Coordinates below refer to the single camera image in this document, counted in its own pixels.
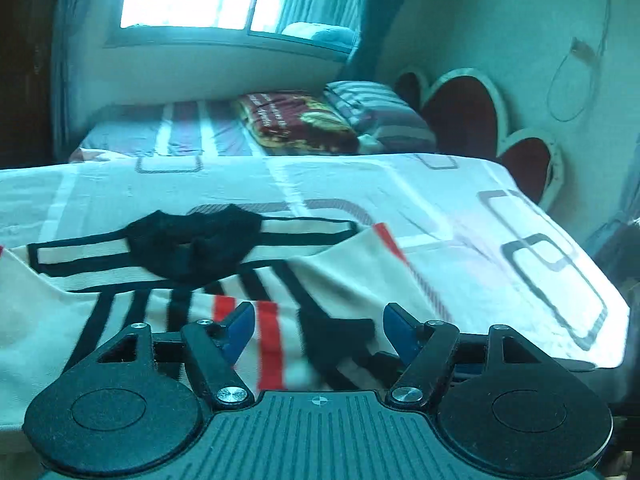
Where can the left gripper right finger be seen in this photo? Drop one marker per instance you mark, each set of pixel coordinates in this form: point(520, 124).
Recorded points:
point(496, 401)

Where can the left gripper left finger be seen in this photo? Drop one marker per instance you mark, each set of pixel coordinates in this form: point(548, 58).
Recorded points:
point(141, 401)

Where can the striped cream knit sweater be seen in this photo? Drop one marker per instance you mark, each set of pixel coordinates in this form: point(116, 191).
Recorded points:
point(318, 286)

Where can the white patterned bed sheet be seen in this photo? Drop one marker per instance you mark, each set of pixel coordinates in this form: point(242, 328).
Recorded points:
point(492, 255)

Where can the striped far bed sheet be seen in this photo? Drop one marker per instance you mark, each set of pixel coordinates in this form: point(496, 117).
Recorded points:
point(193, 128)

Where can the heart shaped red headboard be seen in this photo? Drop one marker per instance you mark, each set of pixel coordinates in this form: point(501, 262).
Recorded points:
point(468, 115)

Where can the striped pillow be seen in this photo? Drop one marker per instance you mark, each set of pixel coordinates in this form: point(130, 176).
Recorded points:
point(384, 123)

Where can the red folded blanket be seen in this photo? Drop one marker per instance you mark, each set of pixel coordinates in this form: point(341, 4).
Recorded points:
point(296, 123)

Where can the folded cloth on windowsill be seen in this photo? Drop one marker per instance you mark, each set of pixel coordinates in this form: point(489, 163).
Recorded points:
point(338, 36)

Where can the teal left curtain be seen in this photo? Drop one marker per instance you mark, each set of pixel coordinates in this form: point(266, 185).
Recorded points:
point(68, 18)

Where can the dark wooden door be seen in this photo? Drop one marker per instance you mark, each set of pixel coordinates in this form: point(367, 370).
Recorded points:
point(26, 43)

